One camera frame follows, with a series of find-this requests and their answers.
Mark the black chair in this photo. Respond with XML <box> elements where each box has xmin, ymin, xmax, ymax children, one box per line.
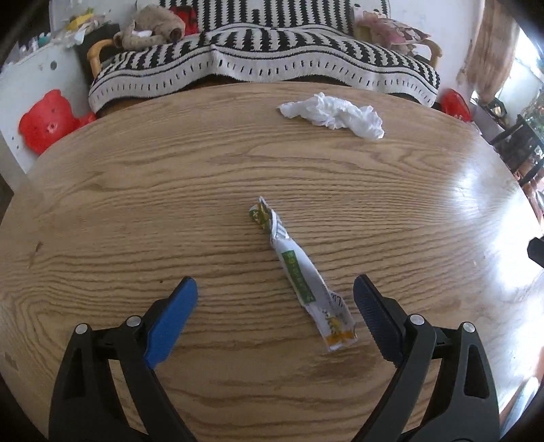
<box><xmin>489</xmin><ymin>114</ymin><xmax>544</xmax><ymax>188</ymax></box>

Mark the red bear-shaped stool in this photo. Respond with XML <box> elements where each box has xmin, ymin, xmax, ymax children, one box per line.
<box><xmin>18</xmin><ymin>88</ymin><xmax>98</xmax><ymax>156</ymax></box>

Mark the crumpled white tissue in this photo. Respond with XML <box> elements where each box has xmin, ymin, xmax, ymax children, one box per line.
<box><xmin>278</xmin><ymin>92</ymin><xmax>386</xmax><ymax>140</ymax></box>

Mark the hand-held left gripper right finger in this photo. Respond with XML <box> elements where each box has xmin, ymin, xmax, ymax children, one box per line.
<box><xmin>353</xmin><ymin>274</ymin><xmax>503</xmax><ymax>442</ymax></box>

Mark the red cushion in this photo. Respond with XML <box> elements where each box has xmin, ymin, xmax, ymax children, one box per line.
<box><xmin>168</xmin><ymin>5</ymin><xmax>200</xmax><ymax>35</ymax></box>

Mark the brown plush toy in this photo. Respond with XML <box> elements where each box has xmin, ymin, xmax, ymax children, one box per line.
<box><xmin>113</xmin><ymin>4</ymin><xmax>187</xmax><ymax>50</ymax></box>

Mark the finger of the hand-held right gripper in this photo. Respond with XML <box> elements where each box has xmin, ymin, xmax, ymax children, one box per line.
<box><xmin>527</xmin><ymin>236</ymin><xmax>544</xmax><ymax>270</ymax></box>

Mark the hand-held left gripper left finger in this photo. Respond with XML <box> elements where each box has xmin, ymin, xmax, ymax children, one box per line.
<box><xmin>48</xmin><ymin>276</ymin><xmax>199</xmax><ymax>442</ymax></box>

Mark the crumpled white paper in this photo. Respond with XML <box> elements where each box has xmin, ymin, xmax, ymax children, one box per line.
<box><xmin>59</xmin><ymin>23</ymin><xmax>92</xmax><ymax>45</ymax></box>

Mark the group of small bottles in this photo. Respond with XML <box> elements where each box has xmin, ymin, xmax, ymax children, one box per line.
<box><xmin>17</xmin><ymin>32</ymin><xmax>56</xmax><ymax>56</ymax></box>

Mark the yellow toy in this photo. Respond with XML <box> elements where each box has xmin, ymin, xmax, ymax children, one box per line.
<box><xmin>66</xmin><ymin>9</ymin><xmax>96</xmax><ymax>30</ymax></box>

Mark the pink printed pillow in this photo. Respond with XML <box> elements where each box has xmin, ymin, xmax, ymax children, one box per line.
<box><xmin>353</xmin><ymin>8</ymin><xmax>432</xmax><ymax>54</ymax></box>

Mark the beige curtain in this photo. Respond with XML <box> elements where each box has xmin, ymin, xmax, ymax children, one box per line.
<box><xmin>457</xmin><ymin>0</ymin><xmax>522</xmax><ymax>105</ymax></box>

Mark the white and green stick packet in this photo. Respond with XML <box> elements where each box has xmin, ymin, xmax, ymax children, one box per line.
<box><xmin>248</xmin><ymin>196</ymin><xmax>358</xmax><ymax>353</ymax></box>

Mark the black white striped sofa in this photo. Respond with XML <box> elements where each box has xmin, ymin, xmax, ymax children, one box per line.
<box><xmin>88</xmin><ymin>0</ymin><xmax>442</xmax><ymax>112</ymax></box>

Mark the white cabinet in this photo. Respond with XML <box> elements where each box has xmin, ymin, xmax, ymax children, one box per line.
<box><xmin>0</xmin><ymin>32</ymin><xmax>92</xmax><ymax>176</ymax></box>

